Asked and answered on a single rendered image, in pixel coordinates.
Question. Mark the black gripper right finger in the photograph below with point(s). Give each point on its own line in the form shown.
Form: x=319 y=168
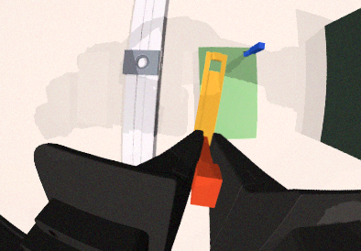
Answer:
x=254 y=212

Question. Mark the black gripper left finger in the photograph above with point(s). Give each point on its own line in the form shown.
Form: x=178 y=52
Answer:
x=150 y=196

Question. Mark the blue pin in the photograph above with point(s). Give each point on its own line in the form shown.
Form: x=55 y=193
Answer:
x=255 y=49

